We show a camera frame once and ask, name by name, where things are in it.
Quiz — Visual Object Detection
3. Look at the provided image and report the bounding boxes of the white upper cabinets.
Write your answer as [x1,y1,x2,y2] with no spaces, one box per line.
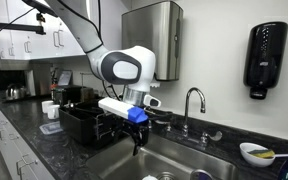
[0,0,84,60]

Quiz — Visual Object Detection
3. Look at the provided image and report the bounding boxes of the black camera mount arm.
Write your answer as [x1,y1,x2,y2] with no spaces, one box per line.
[0,0,56,35]

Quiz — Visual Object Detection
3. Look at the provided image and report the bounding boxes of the black soap dispenser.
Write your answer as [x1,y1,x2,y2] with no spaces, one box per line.
[243,22,288,100]

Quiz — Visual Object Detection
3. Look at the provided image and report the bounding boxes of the microwave oven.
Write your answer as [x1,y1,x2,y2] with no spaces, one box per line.
[0,59,51,96]

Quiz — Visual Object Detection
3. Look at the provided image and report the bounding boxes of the clear plastic container lid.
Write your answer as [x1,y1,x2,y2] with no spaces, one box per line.
[40,121,63,135]

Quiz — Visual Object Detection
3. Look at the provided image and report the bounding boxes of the stainless steel sink basin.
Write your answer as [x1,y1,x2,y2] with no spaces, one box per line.
[86,134,239,180]

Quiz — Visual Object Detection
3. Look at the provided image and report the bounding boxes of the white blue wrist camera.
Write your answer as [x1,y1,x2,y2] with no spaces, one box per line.
[98,97,148,123]

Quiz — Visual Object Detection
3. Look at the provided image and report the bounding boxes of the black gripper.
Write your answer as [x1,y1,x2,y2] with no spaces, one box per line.
[123,120,149,155]

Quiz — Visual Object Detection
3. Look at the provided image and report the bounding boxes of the black dish drying rack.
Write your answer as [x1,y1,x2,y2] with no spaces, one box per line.
[59,100,129,149]

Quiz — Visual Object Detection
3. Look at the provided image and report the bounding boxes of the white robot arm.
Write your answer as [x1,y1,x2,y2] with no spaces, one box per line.
[45,0,161,155]

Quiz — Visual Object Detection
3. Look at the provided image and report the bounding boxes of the white bowl with sponge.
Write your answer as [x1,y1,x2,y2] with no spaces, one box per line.
[240,142,288,167]

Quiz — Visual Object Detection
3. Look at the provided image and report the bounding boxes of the white mug on counter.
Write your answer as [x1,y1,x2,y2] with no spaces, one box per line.
[41,100,54,113]
[47,105,59,119]

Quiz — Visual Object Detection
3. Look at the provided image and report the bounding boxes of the steel kettle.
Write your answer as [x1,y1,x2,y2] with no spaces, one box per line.
[6,83,27,100]

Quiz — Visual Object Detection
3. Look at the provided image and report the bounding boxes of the steel paper towel dispenser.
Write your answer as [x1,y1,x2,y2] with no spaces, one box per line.
[122,1,183,81]

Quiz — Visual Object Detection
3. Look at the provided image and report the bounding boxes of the grey lower cabinet drawers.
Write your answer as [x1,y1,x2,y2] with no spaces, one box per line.
[0,110,55,180]

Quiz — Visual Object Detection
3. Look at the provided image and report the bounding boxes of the chrome sink faucet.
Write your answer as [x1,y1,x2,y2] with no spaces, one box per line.
[165,87,224,148]

